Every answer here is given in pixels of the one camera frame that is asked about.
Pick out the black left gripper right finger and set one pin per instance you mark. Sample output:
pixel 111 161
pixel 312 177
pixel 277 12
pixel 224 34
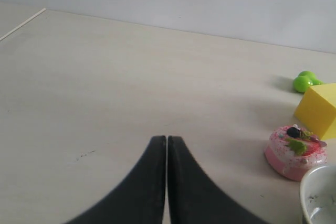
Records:
pixel 193 197

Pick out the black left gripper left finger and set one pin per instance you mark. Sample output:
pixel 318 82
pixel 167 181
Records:
pixel 140 197

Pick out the white ceramic bowl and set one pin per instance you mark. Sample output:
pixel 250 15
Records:
pixel 317 195

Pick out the yellow foam cube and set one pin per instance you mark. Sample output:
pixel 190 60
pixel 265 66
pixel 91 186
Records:
pixel 316 110

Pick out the green plastic bone toy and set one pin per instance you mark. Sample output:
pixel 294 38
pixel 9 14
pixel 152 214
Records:
pixel 304 80

